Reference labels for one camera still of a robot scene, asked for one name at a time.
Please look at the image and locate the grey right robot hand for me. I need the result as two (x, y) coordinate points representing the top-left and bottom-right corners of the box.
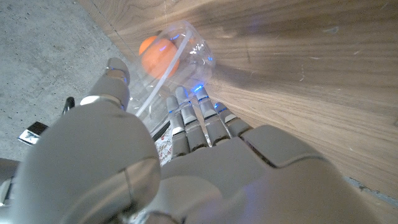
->
(0, 157), (19, 208)

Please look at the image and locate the clear plastic spray bottle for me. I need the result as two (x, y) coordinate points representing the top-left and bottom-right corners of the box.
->
(126, 20), (217, 134)

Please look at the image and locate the orange fruit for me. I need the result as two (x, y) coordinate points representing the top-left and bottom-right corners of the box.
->
(138, 35), (180, 80)

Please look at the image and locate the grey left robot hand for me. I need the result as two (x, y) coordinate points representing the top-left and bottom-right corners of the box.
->
(0, 57), (379, 224)

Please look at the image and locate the floral print backdrop cloth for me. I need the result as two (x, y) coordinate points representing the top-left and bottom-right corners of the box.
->
(154, 126), (174, 166)

